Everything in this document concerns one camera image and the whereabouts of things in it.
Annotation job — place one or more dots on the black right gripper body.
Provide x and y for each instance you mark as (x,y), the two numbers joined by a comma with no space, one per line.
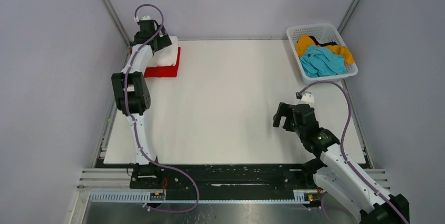
(298,129)

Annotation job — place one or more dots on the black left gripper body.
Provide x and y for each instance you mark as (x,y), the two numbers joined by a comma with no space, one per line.
(162,41)

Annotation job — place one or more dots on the white t shirt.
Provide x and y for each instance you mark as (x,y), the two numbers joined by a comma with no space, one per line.
(166,57)

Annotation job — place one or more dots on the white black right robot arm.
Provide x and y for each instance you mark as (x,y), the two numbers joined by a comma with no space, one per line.
(336,173)

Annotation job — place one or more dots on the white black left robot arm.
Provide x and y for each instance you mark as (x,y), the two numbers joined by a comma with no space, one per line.
(132,96)

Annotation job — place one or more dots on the folded red t shirt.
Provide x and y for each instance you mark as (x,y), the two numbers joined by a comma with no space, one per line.
(158,72)

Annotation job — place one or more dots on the turquoise t shirt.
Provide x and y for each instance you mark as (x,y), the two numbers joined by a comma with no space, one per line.
(321,62)

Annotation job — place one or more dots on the yellow t shirt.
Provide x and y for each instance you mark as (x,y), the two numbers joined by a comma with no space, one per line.
(305,41)

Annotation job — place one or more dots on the white plastic laundry basket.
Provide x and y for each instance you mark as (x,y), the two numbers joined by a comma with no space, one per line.
(323,33)

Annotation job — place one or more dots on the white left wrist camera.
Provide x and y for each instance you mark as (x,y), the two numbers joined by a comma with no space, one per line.
(143,18)

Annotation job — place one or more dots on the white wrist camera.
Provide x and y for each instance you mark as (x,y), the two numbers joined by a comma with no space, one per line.
(143,18)
(305,98)

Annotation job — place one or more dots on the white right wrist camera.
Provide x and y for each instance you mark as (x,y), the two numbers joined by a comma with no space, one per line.
(305,98)

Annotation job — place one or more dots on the aluminium frame rail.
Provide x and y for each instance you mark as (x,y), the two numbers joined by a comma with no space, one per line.
(116,21)

